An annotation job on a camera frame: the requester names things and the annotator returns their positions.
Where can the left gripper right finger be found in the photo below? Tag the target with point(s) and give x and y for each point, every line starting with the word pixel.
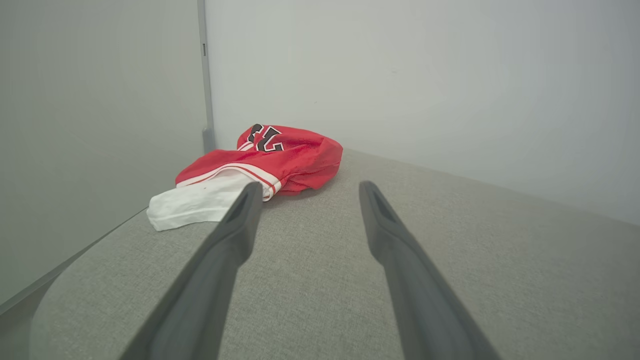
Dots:
pixel 420 300

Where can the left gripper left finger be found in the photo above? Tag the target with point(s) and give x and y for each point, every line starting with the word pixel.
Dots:
pixel 200 290

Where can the red white basketball jersey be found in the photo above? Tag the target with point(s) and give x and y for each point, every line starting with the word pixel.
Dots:
pixel 300 155

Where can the grey baseboard strip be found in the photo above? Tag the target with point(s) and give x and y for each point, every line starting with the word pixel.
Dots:
pixel 25 295

